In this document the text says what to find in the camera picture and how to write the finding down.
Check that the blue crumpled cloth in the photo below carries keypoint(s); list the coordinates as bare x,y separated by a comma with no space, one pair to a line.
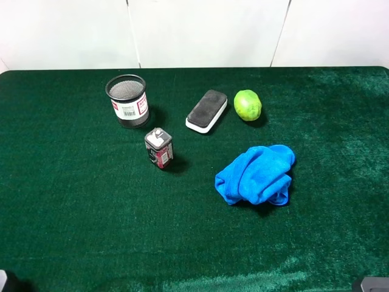
257,176

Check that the small red grey box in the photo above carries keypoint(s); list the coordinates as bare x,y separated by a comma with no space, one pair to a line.
159,146

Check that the black white board eraser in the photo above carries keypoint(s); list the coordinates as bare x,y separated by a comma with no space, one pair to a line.
206,112

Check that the green lime fruit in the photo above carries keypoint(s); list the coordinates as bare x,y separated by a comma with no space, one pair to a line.
247,105

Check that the black mesh pen holder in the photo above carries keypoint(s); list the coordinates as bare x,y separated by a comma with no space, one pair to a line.
129,101

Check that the grey device bottom right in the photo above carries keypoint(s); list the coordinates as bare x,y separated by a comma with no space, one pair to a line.
371,284

